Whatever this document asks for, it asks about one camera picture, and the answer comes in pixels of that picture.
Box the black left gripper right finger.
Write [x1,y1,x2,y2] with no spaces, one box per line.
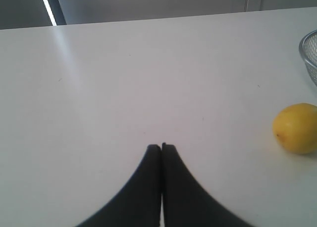
[161,143,250,227]

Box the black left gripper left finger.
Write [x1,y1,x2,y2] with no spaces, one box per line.
[79,144,161,227]

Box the yellow lemon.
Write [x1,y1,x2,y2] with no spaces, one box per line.
[272,103,317,155]

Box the oval metal mesh basket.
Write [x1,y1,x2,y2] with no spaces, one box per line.
[299,30,317,86]

